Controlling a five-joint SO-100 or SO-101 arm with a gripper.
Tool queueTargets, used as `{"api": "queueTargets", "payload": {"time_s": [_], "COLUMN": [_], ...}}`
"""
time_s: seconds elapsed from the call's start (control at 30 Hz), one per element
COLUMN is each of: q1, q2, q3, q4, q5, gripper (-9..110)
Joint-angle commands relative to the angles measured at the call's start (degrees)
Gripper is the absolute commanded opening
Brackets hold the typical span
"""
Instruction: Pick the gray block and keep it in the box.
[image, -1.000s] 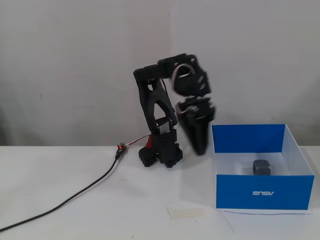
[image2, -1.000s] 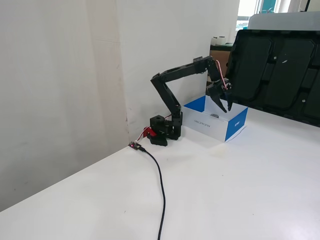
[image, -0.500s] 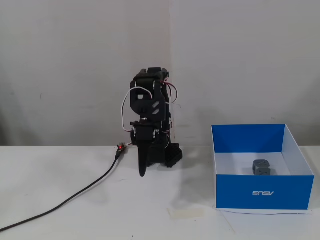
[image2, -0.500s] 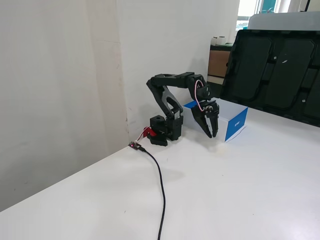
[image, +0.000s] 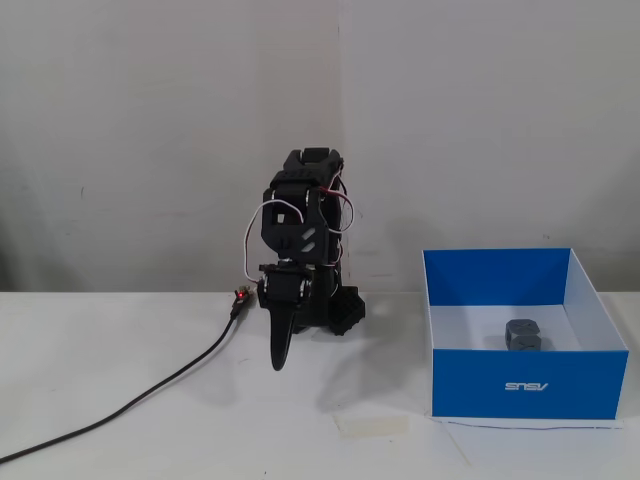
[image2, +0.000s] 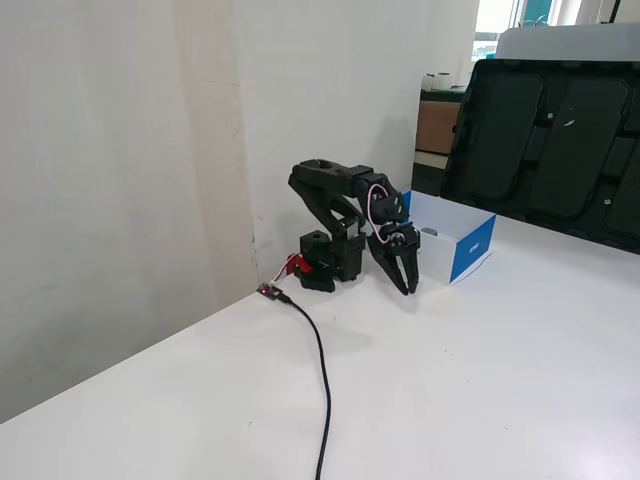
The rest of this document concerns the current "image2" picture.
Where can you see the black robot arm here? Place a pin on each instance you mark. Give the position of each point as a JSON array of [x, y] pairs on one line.
[[325, 175]]

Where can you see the red clamp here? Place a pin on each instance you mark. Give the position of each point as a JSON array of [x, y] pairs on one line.
[[296, 263]]

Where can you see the white cup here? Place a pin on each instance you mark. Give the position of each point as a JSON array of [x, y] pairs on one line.
[[429, 82], [444, 81]]

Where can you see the light gray rounded panel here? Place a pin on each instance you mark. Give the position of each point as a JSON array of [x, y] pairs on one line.
[[565, 42]]

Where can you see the brown cardboard box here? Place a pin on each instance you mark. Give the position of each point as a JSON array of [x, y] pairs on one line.
[[437, 127]]

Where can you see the blue and white cardboard box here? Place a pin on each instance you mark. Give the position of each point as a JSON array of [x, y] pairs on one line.
[[472, 250]]

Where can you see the dark green shelf top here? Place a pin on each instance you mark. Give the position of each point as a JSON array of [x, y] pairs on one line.
[[440, 95]]

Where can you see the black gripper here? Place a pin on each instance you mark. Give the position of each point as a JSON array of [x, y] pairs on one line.
[[396, 250]]

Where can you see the gray cube block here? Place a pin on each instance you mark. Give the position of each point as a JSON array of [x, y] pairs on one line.
[[429, 231]]

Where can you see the black plastic tray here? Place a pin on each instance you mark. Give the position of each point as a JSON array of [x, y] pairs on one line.
[[575, 150]]

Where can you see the small controller board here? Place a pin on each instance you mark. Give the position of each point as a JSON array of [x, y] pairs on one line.
[[269, 291]]

